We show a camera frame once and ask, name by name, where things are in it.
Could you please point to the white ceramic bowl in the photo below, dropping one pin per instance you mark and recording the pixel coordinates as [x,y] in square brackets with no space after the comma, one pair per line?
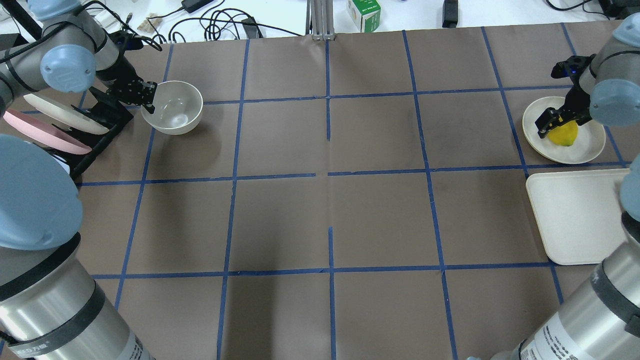
[178,107]

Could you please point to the aluminium frame post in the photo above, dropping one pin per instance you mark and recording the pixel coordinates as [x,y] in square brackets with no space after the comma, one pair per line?
[320,20]

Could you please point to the pink plate in rack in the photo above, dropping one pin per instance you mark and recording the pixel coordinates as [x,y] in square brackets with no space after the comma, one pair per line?
[45,133]

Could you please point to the yellow lemon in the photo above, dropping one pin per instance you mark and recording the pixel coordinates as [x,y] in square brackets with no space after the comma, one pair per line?
[565,135]

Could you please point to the black dish rack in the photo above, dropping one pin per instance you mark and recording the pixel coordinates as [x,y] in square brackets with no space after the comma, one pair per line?
[108,117]

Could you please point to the green white carton box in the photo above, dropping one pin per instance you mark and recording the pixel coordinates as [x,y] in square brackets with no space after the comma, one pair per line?
[365,14]

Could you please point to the black power adapter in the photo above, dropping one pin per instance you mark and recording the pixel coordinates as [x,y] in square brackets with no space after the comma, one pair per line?
[191,6]

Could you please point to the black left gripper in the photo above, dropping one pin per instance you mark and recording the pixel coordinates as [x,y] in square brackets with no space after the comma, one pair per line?
[119,76]

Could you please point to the black device on table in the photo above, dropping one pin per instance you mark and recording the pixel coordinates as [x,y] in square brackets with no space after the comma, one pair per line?
[450,13]

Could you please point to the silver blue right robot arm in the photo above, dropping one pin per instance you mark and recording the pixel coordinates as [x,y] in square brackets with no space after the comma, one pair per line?
[600,319]

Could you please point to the cream plate in rack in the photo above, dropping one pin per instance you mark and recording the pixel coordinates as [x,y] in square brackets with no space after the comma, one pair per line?
[65,114]

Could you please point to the white rectangular tray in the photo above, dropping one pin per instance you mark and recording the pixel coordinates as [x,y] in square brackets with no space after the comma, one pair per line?
[578,213]

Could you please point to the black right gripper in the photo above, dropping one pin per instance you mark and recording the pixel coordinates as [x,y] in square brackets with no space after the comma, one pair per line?
[576,100]

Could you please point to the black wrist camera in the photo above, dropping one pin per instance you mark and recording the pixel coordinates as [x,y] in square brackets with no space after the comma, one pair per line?
[573,67]

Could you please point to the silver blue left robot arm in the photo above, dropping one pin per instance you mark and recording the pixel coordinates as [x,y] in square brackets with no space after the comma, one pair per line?
[51,307]

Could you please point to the cream round plate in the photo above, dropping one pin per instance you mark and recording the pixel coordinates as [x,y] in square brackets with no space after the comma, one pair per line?
[589,145]

